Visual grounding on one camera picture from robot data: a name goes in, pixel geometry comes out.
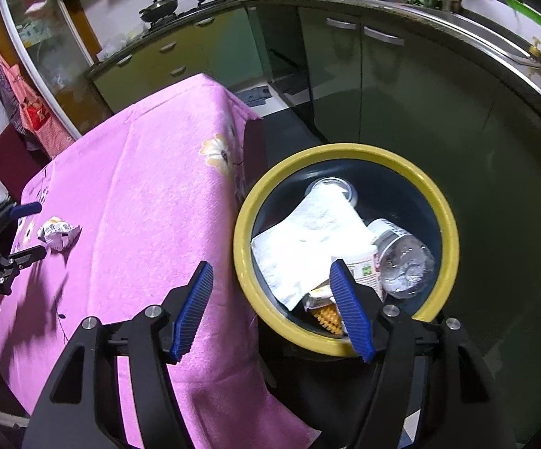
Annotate white paper napkin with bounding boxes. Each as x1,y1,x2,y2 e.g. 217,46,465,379
251,189,378,310

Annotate yellow rimmed black trash bin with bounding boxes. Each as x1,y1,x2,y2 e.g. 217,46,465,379
233,143,459,357

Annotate dark red chair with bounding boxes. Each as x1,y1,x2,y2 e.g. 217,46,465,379
0,125,51,203

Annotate orange noodle packaging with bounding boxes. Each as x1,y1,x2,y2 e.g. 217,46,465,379
310,303,345,336

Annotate glass sliding door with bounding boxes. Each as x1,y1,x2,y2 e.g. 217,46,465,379
0,0,111,139

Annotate clear plastic water bottle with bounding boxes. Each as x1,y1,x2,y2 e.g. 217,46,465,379
367,218,435,299

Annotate red white carton box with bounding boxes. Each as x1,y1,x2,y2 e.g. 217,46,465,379
346,251,384,300

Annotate dark green counter cabinets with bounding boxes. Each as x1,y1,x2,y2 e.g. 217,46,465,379
242,0,541,431

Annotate red soda can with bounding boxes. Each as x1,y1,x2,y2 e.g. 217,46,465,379
305,176,358,207

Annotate black wok with lid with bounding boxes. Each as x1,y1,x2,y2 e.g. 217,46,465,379
138,0,178,23

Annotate pink hanging apron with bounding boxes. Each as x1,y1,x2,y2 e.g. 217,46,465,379
0,53,74,159

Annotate green lower cabinets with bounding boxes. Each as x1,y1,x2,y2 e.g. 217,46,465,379
88,4,262,113

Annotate white snack wrapper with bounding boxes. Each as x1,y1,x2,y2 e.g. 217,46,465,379
37,217,82,253

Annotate pink floral tablecloth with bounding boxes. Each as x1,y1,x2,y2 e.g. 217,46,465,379
0,74,317,448

